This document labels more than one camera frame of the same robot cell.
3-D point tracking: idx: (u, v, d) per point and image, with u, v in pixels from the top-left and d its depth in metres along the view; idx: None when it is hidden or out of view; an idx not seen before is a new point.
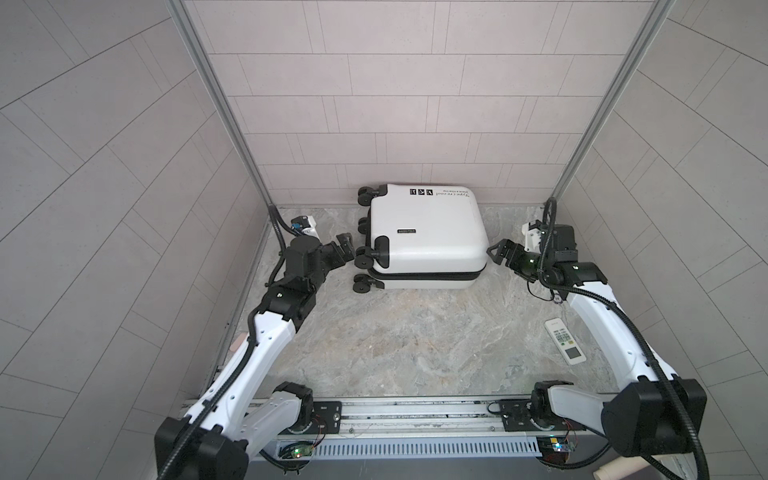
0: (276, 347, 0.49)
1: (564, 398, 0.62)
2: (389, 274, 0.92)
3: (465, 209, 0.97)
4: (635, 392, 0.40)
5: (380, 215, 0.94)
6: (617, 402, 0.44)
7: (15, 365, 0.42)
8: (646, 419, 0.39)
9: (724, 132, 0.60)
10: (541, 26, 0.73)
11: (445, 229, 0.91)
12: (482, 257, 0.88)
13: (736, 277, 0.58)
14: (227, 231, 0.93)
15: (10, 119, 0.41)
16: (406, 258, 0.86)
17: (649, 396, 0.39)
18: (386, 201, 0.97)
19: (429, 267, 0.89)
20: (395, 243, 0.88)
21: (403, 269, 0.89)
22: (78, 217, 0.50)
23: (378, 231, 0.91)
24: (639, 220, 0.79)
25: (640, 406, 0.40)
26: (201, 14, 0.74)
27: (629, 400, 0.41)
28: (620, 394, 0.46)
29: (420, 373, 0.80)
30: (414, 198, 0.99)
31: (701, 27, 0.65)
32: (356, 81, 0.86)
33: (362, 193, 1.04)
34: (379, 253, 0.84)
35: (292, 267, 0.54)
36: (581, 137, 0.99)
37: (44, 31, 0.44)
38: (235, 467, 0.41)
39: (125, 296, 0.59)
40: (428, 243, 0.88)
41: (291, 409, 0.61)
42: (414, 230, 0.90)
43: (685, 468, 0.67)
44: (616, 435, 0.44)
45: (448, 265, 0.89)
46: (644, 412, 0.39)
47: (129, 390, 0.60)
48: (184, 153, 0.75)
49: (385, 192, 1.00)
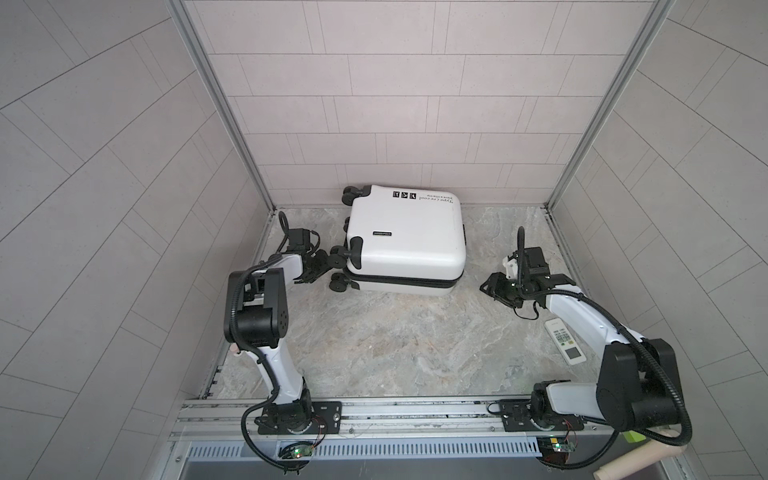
0: (293, 267, 0.67)
1: (560, 392, 0.63)
2: (363, 274, 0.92)
3: (446, 217, 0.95)
4: (612, 354, 0.44)
5: (356, 217, 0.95)
6: (605, 375, 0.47)
7: (15, 365, 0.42)
8: (629, 379, 0.42)
9: (724, 133, 0.60)
10: (541, 27, 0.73)
11: (422, 236, 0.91)
12: (461, 265, 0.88)
13: (736, 277, 0.58)
14: (227, 230, 0.92)
15: (9, 119, 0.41)
16: (379, 258, 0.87)
17: (626, 356, 0.43)
18: (371, 202, 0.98)
19: (401, 271, 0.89)
20: (368, 243, 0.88)
21: (376, 269, 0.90)
22: (77, 217, 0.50)
23: (353, 231, 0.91)
24: (639, 219, 0.79)
25: (620, 368, 0.43)
26: (201, 14, 0.74)
27: (613, 368, 0.44)
28: (606, 365, 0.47)
29: (419, 373, 0.80)
30: (396, 200, 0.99)
31: (701, 27, 0.65)
32: (356, 81, 0.86)
33: (345, 193, 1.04)
34: (352, 253, 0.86)
35: (292, 239, 0.81)
36: (581, 137, 0.99)
37: (45, 31, 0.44)
38: (284, 305, 0.54)
39: (125, 295, 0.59)
40: (402, 245, 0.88)
41: (292, 388, 0.63)
42: (389, 233, 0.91)
43: (684, 468, 0.67)
44: (613, 408, 0.45)
45: (422, 269, 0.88)
46: (628, 373, 0.42)
47: (129, 389, 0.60)
48: (184, 152, 0.75)
49: (368, 192, 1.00)
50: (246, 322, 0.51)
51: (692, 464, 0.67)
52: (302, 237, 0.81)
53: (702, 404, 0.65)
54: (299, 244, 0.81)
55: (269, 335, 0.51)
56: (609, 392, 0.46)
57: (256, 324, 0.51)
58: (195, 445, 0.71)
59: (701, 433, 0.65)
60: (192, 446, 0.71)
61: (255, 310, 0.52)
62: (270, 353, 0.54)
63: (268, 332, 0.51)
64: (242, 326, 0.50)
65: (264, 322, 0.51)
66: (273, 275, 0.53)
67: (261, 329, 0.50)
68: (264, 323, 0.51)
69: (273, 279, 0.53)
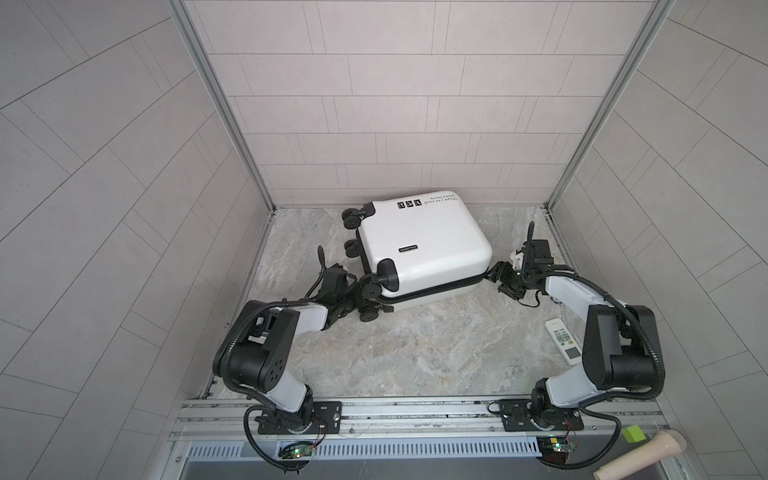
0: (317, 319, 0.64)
1: (560, 381, 0.63)
2: (400, 296, 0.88)
3: (453, 216, 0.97)
4: (594, 313, 0.49)
5: (375, 240, 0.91)
6: (588, 337, 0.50)
7: (14, 365, 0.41)
8: (608, 336, 0.46)
9: (724, 133, 0.60)
10: (541, 27, 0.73)
11: (445, 238, 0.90)
12: (488, 259, 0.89)
13: (735, 277, 0.58)
14: (227, 230, 0.92)
15: (10, 119, 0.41)
16: (417, 274, 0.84)
17: (607, 314, 0.47)
18: (381, 223, 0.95)
19: (439, 280, 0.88)
20: (400, 264, 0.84)
21: (416, 286, 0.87)
22: (78, 217, 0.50)
23: (378, 255, 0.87)
24: (639, 219, 0.79)
25: (600, 325, 0.47)
26: (201, 14, 0.74)
27: (594, 327, 0.49)
28: (588, 327, 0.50)
29: (420, 373, 0.80)
30: (403, 212, 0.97)
31: (701, 27, 0.65)
32: (356, 81, 0.86)
33: (346, 217, 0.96)
34: (387, 277, 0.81)
35: (326, 285, 0.75)
36: (581, 137, 0.99)
37: (44, 31, 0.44)
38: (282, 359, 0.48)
39: (124, 296, 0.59)
40: (430, 257, 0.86)
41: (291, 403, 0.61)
42: (415, 245, 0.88)
43: (684, 468, 0.67)
44: (592, 365, 0.49)
45: (455, 271, 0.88)
46: (605, 329, 0.46)
47: (130, 389, 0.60)
48: (184, 152, 0.75)
49: (372, 210, 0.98)
50: (241, 359, 0.46)
51: (692, 464, 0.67)
52: (336, 286, 0.75)
53: (702, 404, 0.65)
54: (332, 292, 0.75)
55: (255, 382, 0.45)
56: (590, 352, 0.50)
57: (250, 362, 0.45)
58: (195, 445, 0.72)
59: (702, 433, 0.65)
60: (192, 446, 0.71)
61: (254, 348, 0.47)
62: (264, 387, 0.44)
63: (255, 379, 0.45)
64: (237, 359, 0.46)
65: (257, 367, 0.45)
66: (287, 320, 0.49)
67: (249, 373, 0.45)
68: (254, 368, 0.45)
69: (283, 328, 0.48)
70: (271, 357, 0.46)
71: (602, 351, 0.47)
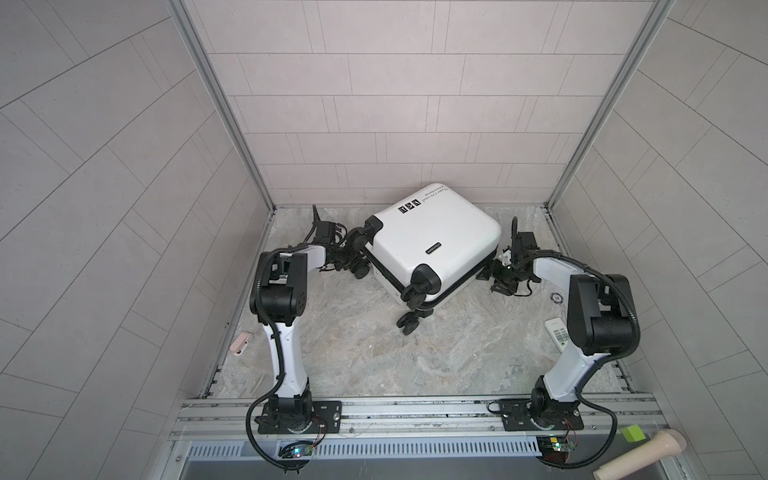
0: (318, 257, 0.74)
1: (556, 371, 0.65)
2: (439, 297, 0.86)
3: (456, 211, 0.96)
4: (575, 281, 0.54)
5: (400, 250, 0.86)
6: (572, 305, 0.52)
7: (14, 364, 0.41)
8: (588, 301, 0.51)
9: (723, 133, 0.60)
10: (541, 27, 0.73)
11: (459, 227, 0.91)
12: (500, 236, 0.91)
13: (736, 276, 0.58)
14: (227, 230, 0.92)
15: (10, 119, 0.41)
16: (452, 268, 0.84)
17: (587, 282, 0.52)
18: (398, 232, 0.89)
19: (469, 268, 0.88)
20: (436, 267, 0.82)
21: (451, 281, 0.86)
22: (77, 217, 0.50)
23: (410, 264, 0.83)
24: (639, 219, 0.79)
25: (580, 291, 0.52)
26: (200, 14, 0.74)
27: (575, 294, 0.54)
28: (571, 296, 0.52)
29: (420, 372, 0.80)
30: (405, 215, 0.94)
31: (701, 27, 0.65)
32: (356, 81, 0.86)
33: (356, 236, 0.95)
34: (429, 282, 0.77)
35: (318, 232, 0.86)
36: (581, 138, 0.99)
37: (45, 31, 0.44)
38: (303, 288, 0.59)
39: (124, 295, 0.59)
40: (460, 252, 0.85)
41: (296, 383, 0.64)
42: (439, 243, 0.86)
43: (684, 468, 0.67)
44: (575, 331, 0.54)
45: (479, 257, 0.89)
46: (587, 296, 0.51)
47: (129, 389, 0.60)
48: (184, 152, 0.75)
49: (380, 222, 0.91)
50: (267, 294, 0.56)
51: (693, 464, 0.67)
52: (327, 230, 0.86)
53: (703, 404, 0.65)
54: (325, 236, 0.86)
55: (288, 312, 0.56)
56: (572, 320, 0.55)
57: (277, 301, 0.56)
58: (195, 444, 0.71)
59: (701, 432, 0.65)
60: (192, 445, 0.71)
61: (278, 286, 0.58)
62: (284, 332, 0.59)
63: (287, 309, 0.56)
64: (265, 298, 0.56)
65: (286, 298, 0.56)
66: (299, 261, 0.59)
67: (281, 304, 0.56)
68: (284, 300, 0.56)
69: (302, 267, 0.58)
70: (296, 286, 0.57)
71: (584, 316, 0.51)
